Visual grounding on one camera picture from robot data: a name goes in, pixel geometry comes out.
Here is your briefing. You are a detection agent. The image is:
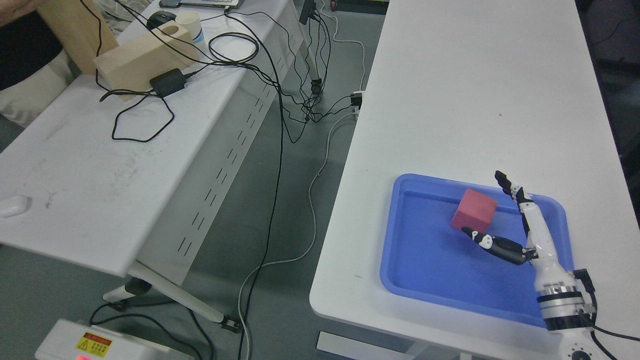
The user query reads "pink cube block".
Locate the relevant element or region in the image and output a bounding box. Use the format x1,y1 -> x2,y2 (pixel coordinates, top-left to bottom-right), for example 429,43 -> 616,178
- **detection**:
450,188 -> 498,233

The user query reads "wooden block box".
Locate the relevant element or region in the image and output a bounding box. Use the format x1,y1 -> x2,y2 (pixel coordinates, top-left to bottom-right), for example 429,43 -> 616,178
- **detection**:
93,21 -> 201,92

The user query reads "white cable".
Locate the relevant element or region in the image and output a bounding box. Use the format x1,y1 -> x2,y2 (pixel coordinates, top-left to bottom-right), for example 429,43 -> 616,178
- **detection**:
237,30 -> 368,360

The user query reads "white box device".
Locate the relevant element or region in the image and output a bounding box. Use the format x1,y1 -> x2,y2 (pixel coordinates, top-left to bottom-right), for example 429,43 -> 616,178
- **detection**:
34,319 -> 194,360

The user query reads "black floor cable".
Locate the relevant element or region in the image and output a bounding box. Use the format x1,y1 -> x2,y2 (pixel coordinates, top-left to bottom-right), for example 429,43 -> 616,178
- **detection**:
75,0 -> 368,360

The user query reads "blue tray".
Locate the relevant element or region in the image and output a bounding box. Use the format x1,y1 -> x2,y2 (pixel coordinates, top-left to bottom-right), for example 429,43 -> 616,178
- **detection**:
379,173 -> 546,328

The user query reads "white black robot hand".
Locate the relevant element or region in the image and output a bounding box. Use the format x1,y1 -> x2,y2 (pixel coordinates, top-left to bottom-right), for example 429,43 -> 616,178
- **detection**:
462,170 -> 577,295

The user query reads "black power adapter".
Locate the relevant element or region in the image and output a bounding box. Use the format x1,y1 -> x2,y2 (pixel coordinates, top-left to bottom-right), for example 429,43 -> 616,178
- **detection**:
150,68 -> 186,98

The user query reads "white folding desk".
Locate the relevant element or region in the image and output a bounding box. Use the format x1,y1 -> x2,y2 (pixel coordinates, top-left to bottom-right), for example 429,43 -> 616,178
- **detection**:
0,0 -> 321,333

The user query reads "white standing table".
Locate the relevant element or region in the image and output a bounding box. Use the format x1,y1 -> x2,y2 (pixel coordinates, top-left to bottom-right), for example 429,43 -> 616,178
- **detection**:
309,0 -> 639,360

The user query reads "paper cup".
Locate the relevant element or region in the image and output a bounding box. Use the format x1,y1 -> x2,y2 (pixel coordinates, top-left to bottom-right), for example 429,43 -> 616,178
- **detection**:
174,10 -> 205,46

